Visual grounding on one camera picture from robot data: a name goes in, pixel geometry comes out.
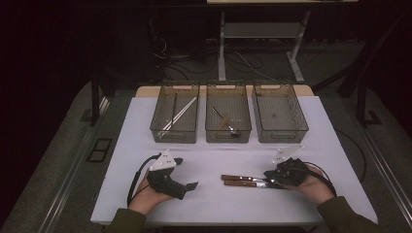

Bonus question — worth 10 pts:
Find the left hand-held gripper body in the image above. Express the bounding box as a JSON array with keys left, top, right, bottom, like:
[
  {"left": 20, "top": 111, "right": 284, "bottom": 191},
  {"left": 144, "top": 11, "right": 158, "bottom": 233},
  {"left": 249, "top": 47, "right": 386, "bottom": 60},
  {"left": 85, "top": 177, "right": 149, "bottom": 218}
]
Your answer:
[{"left": 147, "top": 149, "right": 189, "bottom": 201}]

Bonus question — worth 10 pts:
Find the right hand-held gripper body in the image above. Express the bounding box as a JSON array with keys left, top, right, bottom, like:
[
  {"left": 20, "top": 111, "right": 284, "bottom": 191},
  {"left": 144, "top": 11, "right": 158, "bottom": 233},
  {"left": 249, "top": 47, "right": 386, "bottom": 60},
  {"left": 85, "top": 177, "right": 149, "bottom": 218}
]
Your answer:
[{"left": 263, "top": 144, "right": 310, "bottom": 187}]

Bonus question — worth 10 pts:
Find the smoky clear plastic bin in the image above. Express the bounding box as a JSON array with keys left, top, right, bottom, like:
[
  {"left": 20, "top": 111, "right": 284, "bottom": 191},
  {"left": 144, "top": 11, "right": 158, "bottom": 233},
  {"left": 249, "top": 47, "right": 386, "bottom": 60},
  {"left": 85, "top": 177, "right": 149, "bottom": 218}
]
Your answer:
[
  {"left": 252, "top": 82, "right": 309, "bottom": 144},
  {"left": 204, "top": 82, "right": 253, "bottom": 144},
  {"left": 149, "top": 82, "right": 201, "bottom": 145}
]

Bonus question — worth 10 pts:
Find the wooden handled steel knife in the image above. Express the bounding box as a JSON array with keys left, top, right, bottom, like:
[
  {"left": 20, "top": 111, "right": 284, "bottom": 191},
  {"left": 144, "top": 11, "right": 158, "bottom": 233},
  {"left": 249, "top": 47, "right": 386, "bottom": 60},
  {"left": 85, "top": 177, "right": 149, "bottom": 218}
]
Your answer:
[{"left": 223, "top": 180, "right": 274, "bottom": 189}]

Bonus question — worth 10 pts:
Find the steel chopstick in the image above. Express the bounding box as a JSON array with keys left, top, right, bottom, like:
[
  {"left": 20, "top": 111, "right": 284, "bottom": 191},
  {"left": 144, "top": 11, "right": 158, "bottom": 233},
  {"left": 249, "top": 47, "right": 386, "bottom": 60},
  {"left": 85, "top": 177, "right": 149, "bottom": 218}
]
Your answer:
[
  {"left": 170, "top": 94, "right": 178, "bottom": 123},
  {"left": 171, "top": 94, "right": 179, "bottom": 123}
]

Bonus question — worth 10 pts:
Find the steel spoon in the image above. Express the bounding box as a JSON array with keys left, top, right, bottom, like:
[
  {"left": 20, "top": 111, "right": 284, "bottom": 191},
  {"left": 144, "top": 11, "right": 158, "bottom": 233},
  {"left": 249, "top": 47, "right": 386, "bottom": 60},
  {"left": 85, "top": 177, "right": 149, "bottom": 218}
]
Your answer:
[{"left": 211, "top": 106, "right": 241, "bottom": 135}]

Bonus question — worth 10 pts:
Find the person's left hand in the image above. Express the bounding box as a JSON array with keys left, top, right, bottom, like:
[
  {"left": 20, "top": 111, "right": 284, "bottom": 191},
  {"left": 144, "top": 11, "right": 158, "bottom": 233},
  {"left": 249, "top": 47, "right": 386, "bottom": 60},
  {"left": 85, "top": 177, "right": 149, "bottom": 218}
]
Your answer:
[{"left": 128, "top": 174, "right": 174, "bottom": 216}]

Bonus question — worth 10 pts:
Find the person's right hand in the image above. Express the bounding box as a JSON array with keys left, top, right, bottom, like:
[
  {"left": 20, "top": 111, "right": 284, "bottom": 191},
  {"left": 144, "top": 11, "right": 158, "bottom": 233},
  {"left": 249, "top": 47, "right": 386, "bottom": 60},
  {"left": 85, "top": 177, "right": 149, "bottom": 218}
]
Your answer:
[{"left": 288, "top": 163, "right": 336, "bottom": 206}]

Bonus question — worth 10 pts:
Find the black metal stand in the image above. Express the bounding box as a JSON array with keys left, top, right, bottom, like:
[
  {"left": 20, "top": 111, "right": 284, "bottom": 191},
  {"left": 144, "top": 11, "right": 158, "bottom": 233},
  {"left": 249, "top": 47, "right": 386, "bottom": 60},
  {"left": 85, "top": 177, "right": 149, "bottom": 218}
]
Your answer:
[{"left": 310, "top": 13, "right": 412, "bottom": 129}]

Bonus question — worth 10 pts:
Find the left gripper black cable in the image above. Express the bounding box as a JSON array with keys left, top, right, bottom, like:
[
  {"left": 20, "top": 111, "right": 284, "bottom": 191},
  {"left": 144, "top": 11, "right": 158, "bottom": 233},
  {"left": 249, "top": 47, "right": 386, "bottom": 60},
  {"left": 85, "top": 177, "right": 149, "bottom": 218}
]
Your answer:
[{"left": 126, "top": 152, "right": 162, "bottom": 207}]

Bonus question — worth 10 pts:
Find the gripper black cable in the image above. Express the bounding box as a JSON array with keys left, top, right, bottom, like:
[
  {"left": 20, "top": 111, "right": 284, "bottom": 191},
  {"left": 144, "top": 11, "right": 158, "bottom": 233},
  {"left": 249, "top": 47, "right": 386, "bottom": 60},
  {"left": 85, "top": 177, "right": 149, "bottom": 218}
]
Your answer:
[
  {"left": 126, "top": 152, "right": 162, "bottom": 207},
  {"left": 304, "top": 160, "right": 338, "bottom": 197}
]

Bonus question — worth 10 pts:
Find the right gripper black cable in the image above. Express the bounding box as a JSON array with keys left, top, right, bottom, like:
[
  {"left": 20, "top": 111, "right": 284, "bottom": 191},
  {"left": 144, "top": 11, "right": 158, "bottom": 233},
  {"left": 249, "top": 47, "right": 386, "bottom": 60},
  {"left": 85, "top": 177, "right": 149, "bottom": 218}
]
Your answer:
[{"left": 304, "top": 160, "right": 338, "bottom": 197}]

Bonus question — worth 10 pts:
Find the black floor frame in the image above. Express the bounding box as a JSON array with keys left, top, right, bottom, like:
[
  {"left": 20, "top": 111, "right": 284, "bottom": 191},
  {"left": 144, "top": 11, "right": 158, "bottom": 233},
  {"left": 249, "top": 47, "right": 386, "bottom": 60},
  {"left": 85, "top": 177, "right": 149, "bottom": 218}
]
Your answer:
[{"left": 86, "top": 138, "right": 113, "bottom": 163}]

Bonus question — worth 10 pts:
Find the black floor cable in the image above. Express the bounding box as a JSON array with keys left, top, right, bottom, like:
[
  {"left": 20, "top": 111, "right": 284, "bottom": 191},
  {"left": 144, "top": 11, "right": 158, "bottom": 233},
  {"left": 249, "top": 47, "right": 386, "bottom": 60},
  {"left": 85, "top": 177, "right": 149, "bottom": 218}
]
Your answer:
[{"left": 334, "top": 127, "right": 367, "bottom": 183}]

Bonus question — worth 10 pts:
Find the aluminium floor rail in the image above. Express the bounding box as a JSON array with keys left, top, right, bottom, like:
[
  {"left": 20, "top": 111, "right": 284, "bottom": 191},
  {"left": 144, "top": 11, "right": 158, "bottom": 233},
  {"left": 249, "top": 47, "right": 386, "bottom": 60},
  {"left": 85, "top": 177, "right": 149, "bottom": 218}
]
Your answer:
[
  {"left": 40, "top": 96, "right": 111, "bottom": 233},
  {"left": 354, "top": 122, "right": 412, "bottom": 224}
]

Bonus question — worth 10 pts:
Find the bundle of floor cables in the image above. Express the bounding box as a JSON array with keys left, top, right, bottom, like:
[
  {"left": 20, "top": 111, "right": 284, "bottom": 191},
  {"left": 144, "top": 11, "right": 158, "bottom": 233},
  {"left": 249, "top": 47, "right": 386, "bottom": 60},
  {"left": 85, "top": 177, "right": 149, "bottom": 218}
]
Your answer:
[{"left": 152, "top": 35, "right": 276, "bottom": 82}]

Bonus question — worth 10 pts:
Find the white metal desk frame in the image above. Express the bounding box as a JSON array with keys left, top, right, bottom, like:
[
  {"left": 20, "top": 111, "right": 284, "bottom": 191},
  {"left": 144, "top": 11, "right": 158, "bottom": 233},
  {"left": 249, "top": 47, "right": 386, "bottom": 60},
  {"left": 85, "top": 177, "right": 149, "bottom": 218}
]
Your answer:
[{"left": 218, "top": 11, "right": 311, "bottom": 83}]

